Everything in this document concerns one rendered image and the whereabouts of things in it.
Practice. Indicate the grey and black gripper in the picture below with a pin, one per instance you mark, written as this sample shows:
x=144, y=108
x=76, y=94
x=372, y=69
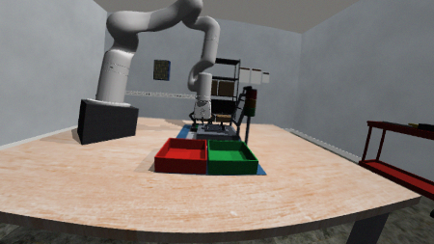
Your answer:
x=202, y=109

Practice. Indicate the green bin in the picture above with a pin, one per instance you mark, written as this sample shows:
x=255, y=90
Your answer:
x=231, y=158

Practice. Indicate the red bin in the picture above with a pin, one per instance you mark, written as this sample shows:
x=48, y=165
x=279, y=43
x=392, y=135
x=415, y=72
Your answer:
x=176, y=157

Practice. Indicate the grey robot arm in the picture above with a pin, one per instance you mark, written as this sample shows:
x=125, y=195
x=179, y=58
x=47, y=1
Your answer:
x=124, y=27

